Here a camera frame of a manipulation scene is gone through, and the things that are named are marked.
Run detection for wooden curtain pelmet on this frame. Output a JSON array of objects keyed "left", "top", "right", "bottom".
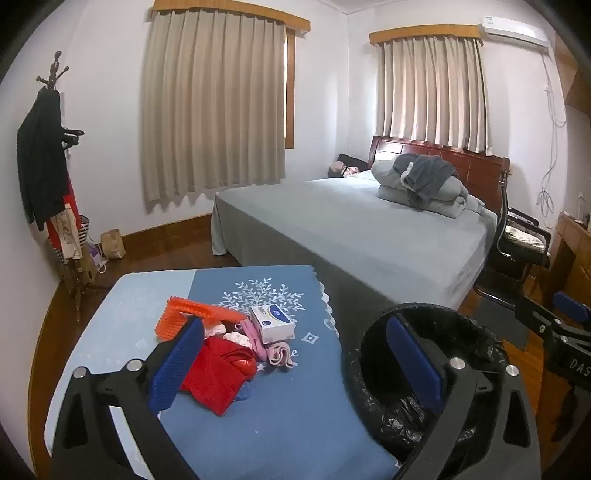
[
  {"left": 369, "top": 25, "right": 484, "bottom": 47},
  {"left": 148, "top": 0, "right": 310, "bottom": 33}
]

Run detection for pink cloth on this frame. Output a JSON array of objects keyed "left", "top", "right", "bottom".
[{"left": 240, "top": 318, "right": 269, "bottom": 361}]

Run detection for dark grey floor mat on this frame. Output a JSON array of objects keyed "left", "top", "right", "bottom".
[{"left": 478, "top": 300, "right": 532, "bottom": 352}]

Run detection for dark grey garment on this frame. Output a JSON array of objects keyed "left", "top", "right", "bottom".
[{"left": 392, "top": 154, "right": 459, "bottom": 205}]

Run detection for black lined trash bin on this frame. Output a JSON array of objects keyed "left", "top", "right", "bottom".
[{"left": 342, "top": 302, "right": 527, "bottom": 480}]

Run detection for wooden coat rack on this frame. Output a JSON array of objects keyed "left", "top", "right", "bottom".
[{"left": 37, "top": 51, "right": 112, "bottom": 324}]

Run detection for blue leaf-print tablecloth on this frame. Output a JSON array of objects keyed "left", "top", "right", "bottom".
[{"left": 44, "top": 264, "right": 402, "bottom": 480}]

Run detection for red bag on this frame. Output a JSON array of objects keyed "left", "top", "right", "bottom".
[{"left": 46, "top": 180, "right": 81, "bottom": 252}]

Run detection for white and blue box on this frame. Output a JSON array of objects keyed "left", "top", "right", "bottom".
[{"left": 250, "top": 305, "right": 296, "bottom": 344}]

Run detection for black metal chair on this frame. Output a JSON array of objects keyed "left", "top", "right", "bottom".
[{"left": 473, "top": 194, "right": 552, "bottom": 311}]

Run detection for patterned chair cushion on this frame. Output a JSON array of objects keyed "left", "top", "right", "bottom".
[{"left": 503, "top": 224, "right": 546, "bottom": 246}]

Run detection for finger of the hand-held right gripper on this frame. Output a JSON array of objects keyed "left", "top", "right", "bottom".
[{"left": 515, "top": 291, "right": 591, "bottom": 340}]

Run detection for wooden desk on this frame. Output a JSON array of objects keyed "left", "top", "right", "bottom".
[{"left": 538, "top": 210, "right": 591, "bottom": 324}]

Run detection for white wall cables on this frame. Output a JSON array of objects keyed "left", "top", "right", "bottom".
[{"left": 536, "top": 48, "right": 570, "bottom": 229}]

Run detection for pink bundle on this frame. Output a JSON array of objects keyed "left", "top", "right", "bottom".
[{"left": 329, "top": 161, "right": 362, "bottom": 179}]

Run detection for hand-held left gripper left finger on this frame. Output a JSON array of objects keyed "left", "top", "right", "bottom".
[{"left": 48, "top": 316, "right": 206, "bottom": 480}]

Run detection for purple and white item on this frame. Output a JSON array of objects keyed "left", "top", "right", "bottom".
[{"left": 88, "top": 244, "right": 110, "bottom": 274}]

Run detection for wide beige curtain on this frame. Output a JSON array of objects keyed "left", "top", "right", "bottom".
[{"left": 141, "top": 9, "right": 289, "bottom": 208}]

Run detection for grey pillows and dark towel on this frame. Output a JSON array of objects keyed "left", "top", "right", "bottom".
[{"left": 372, "top": 159, "right": 486, "bottom": 219}]

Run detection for red wooden headboard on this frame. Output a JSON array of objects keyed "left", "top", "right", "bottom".
[{"left": 368, "top": 135, "right": 511, "bottom": 217}]

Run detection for wooden wall cabinet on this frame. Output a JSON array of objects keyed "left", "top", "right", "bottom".
[{"left": 554, "top": 34, "right": 591, "bottom": 117}]

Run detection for bed with grey sheet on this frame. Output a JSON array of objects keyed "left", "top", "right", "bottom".
[{"left": 211, "top": 171, "right": 500, "bottom": 315}]

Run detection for narrow beige curtain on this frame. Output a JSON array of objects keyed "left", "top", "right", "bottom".
[{"left": 376, "top": 37, "right": 490, "bottom": 155}]

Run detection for dusty pink sock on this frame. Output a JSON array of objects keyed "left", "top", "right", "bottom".
[{"left": 261, "top": 340, "right": 296, "bottom": 370}]

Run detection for red cloth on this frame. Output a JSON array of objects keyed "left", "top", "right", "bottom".
[
  {"left": 226, "top": 346, "right": 257, "bottom": 381},
  {"left": 180, "top": 337, "right": 245, "bottom": 416}
]

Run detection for beige printed tote bag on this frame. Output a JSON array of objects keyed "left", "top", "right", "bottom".
[{"left": 51, "top": 205, "right": 86, "bottom": 259}]

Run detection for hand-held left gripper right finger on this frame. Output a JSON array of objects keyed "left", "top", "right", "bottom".
[{"left": 387, "top": 316, "right": 541, "bottom": 480}]

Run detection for brown paper bag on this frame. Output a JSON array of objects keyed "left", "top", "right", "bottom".
[{"left": 100, "top": 228, "right": 126, "bottom": 260}]

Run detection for white air conditioner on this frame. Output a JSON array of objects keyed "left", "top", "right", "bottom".
[{"left": 478, "top": 15, "right": 550, "bottom": 49}]

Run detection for wooden window frame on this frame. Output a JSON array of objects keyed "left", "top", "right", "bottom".
[{"left": 284, "top": 28, "right": 297, "bottom": 149}]

